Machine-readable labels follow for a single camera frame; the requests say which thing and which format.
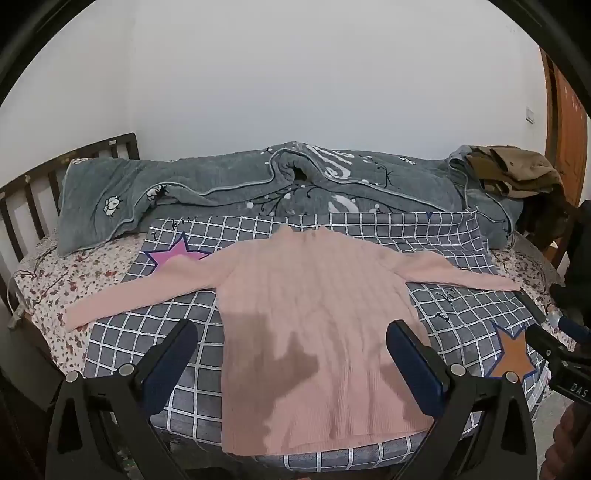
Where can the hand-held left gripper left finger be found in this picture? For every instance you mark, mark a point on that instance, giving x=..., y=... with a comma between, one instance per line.
x=166, y=369

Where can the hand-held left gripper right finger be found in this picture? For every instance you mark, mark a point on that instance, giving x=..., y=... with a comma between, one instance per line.
x=415, y=369

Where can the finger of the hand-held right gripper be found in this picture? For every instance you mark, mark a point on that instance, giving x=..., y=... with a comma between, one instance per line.
x=573, y=328
x=549, y=344

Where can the pink knit sweater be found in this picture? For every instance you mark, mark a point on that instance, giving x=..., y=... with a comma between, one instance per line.
x=295, y=332

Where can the brown clothes pile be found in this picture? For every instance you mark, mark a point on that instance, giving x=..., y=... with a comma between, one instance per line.
x=512, y=173

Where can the person's right hand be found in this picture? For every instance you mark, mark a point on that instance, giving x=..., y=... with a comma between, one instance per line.
x=570, y=443

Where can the grey checked blanket with stars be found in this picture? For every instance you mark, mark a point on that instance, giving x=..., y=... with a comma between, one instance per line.
x=138, y=332

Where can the dark cloth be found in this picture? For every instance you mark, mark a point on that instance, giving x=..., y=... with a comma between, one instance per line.
x=577, y=258

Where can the floral bed sheet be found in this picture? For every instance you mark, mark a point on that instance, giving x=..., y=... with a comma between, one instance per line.
x=55, y=295

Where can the grey quilt with flower print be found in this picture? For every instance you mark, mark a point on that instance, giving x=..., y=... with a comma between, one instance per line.
x=221, y=184

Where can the wooden door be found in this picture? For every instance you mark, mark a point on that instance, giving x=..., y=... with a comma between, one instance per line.
x=565, y=124

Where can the dark wooden headboard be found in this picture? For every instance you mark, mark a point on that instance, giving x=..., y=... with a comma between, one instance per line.
x=41, y=184

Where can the white wall switch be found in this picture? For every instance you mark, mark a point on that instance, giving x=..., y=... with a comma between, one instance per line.
x=530, y=114

